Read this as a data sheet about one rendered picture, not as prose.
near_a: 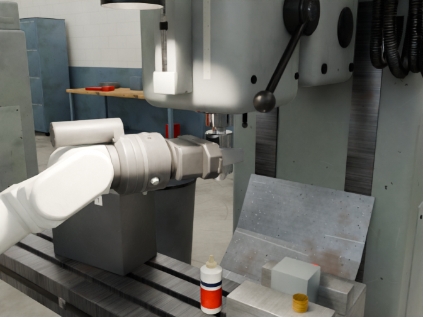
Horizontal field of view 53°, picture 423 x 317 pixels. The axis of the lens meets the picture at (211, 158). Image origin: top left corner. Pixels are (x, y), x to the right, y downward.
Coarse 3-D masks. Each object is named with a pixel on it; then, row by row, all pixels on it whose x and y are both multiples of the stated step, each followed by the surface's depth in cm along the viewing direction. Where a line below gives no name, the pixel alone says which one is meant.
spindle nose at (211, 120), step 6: (210, 114) 68; (216, 114) 67; (222, 114) 67; (228, 114) 68; (210, 120) 68; (216, 120) 67; (222, 120) 67; (228, 120) 68; (210, 126) 68; (216, 126) 68; (222, 126) 68; (228, 126) 68
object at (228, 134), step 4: (208, 132) 70; (212, 132) 70; (224, 132) 70; (228, 132) 70; (232, 132) 70; (208, 136) 69; (212, 136) 68; (216, 136) 68; (220, 136) 68; (224, 136) 68; (228, 136) 69; (232, 136) 69
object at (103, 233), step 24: (72, 216) 95; (96, 216) 92; (120, 216) 88; (144, 216) 95; (72, 240) 97; (96, 240) 93; (120, 240) 89; (144, 240) 96; (96, 264) 95; (120, 264) 91
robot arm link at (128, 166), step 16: (64, 128) 56; (80, 128) 57; (96, 128) 58; (112, 128) 60; (64, 144) 57; (80, 144) 58; (112, 144) 61; (128, 144) 60; (48, 160) 62; (112, 160) 58; (128, 160) 58; (128, 176) 59; (144, 176) 60; (128, 192) 61
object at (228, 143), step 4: (208, 140) 69; (212, 140) 68; (216, 140) 68; (220, 140) 68; (224, 140) 68; (228, 140) 69; (232, 140) 70; (220, 144) 68; (224, 144) 68; (228, 144) 69; (232, 144) 70; (232, 164) 71; (224, 168) 69; (228, 168) 70; (232, 168) 71; (224, 172) 70; (228, 172) 70
